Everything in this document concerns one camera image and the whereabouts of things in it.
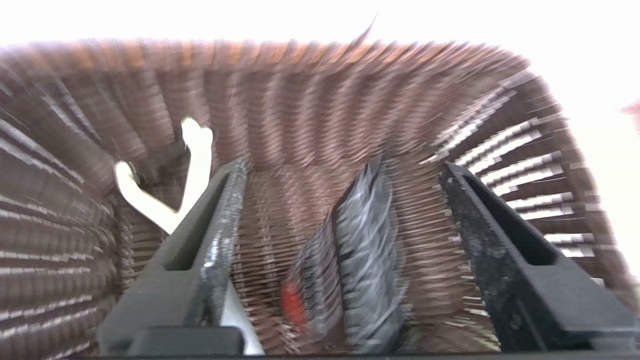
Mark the black printed cosmetic tube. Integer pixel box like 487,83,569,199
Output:
280,156,408,355

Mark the white peeler grey handle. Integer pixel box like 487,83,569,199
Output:
114,117,265,356

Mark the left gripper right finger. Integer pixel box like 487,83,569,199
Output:
439,161,640,353

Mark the dark brown wicker basket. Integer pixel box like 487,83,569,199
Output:
0,37,640,357

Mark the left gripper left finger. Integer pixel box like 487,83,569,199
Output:
96,159,249,357

